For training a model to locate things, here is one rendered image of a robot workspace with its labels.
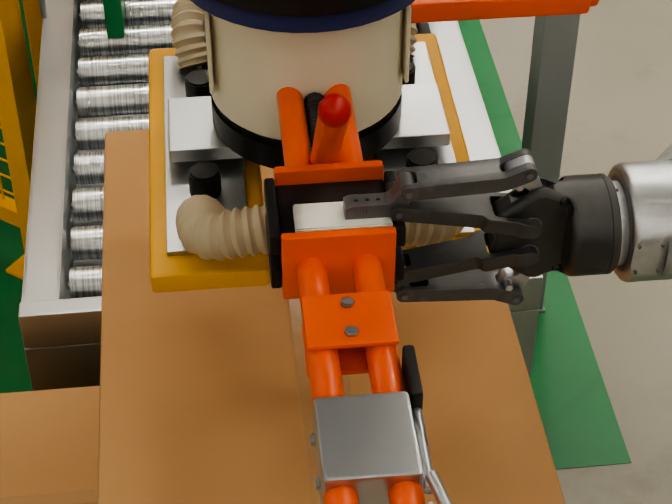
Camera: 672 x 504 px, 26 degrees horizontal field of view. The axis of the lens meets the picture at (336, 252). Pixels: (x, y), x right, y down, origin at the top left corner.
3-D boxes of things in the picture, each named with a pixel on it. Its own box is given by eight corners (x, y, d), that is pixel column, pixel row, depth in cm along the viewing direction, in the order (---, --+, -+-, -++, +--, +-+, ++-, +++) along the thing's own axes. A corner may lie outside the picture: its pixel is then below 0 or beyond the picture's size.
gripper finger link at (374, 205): (415, 216, 105) (416, 183, 103) (345, 220, 104) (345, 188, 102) (412, 203, 106) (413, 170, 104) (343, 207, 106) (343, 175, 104)
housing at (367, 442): (308, 442, 96) (307, 396, 93) (411, 434, 96) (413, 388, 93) (318, 528, 91) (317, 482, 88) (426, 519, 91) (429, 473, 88)
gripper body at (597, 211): (632, 211, 102) (502, 219, 102) (617, 299, 108) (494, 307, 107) (607, 147, 108) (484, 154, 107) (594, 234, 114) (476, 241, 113)
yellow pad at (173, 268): (149, 63, 146) (145, 21, 143) (249, 58, 147) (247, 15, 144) (151, 295, 121) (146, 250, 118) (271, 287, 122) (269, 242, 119)
